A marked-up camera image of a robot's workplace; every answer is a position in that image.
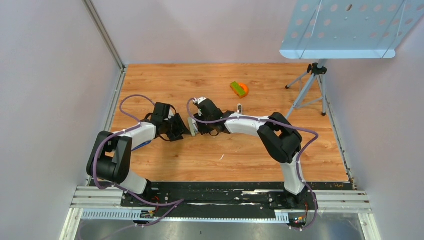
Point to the grey tripod stand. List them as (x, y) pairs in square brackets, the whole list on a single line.
[(315, 72)]

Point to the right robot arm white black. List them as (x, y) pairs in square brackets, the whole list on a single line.
[(282, 143)]

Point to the white slotted cable duct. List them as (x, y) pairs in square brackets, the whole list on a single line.
[(141, 215)]

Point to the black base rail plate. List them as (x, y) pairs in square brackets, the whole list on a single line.
[(226, 200)]

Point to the beige grey stapler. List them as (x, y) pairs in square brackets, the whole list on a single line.
[(193, 127)]

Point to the small silver stapler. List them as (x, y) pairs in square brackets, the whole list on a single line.
[(239, 108)]

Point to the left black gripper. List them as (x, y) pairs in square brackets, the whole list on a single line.
[(180, 128)]

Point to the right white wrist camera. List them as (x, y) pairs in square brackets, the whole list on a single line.
[(197, 101)]

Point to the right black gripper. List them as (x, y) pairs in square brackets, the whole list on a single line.
[(202, 130)]

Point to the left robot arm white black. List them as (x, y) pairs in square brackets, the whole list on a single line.
[(110, 158)]

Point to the green orange tape dispenser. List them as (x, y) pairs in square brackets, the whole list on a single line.
[(240, 89)]

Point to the light blue perforated tray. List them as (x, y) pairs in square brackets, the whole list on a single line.
[(349, 29)]

